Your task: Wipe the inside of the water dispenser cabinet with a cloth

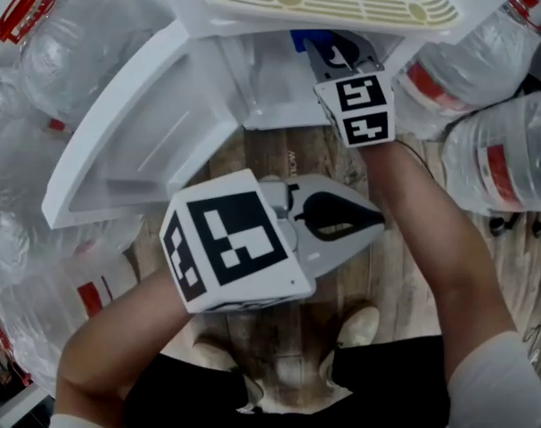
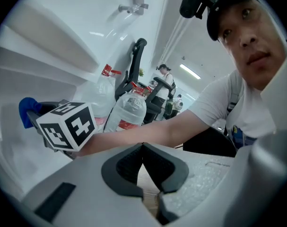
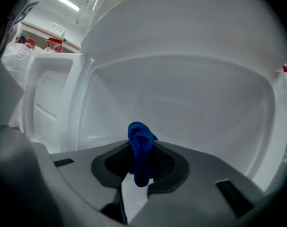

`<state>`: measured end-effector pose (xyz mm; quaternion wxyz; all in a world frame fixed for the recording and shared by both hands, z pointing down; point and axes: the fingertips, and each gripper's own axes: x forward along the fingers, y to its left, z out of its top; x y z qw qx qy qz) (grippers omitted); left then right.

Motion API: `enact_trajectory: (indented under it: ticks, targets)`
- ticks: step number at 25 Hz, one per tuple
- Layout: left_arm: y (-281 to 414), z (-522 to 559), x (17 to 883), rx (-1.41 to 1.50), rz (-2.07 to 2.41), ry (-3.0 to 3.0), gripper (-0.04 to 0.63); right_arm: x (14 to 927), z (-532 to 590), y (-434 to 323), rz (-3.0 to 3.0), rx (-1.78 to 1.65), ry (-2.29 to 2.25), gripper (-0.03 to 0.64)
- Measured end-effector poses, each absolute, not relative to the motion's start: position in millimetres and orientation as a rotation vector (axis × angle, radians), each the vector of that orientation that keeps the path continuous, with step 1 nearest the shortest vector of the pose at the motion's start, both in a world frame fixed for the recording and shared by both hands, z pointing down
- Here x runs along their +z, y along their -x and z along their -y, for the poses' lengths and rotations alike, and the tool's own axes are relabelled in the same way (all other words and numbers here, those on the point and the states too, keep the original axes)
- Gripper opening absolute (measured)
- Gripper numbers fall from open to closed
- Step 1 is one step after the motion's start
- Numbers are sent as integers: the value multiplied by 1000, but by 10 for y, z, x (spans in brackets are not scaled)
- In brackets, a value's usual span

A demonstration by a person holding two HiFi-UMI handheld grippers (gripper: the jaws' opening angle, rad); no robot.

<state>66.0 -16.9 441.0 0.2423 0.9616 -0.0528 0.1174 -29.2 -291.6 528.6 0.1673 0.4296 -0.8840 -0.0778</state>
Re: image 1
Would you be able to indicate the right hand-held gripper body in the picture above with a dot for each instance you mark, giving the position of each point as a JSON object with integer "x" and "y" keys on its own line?
{"x": 363, "y": 114}

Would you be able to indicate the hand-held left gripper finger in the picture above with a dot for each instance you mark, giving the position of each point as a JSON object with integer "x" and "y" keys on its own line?
{"x": 334, "y": 238}
{"x": 332, "y": 210}

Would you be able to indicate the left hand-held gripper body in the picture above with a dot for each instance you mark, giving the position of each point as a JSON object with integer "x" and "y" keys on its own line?
{"x": 234, "y": 239}

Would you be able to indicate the blue object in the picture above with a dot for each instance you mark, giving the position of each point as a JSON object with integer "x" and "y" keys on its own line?
{"x": 310, "y": 40}

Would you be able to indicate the white water dispenser cabinet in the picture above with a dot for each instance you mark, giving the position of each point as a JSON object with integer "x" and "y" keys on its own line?
{"x": 274, "y": 83}

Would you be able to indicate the person's left forearm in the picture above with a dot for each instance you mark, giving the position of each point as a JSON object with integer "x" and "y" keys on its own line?
{"x": 127, "y": 341}

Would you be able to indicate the person's right forearm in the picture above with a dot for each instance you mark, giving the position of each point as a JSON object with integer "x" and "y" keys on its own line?
{"x": 430, "y": 248}

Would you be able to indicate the white cabinet door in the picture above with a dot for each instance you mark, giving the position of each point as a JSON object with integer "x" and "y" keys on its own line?
{"x": 141, "y": 127}

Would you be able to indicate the person's right beige shoe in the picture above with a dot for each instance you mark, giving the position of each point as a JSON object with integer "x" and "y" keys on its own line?
{"x": 359, "y": 326}

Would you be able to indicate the person's beige shoe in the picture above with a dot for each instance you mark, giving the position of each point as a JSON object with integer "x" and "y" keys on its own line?
{"x": 214, "y": 352}
{"x": 359, "y": 326}

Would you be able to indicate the person's left beige shoe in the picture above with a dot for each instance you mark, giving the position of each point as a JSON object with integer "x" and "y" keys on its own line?
{"x": 214, "y": 352}

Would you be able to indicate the black trousers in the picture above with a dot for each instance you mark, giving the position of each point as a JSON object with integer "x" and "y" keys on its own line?
{"x": 386, "y": 386}

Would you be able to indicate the black office chair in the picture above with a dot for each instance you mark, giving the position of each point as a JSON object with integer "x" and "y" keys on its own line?
{"x": 497, "y": 225}

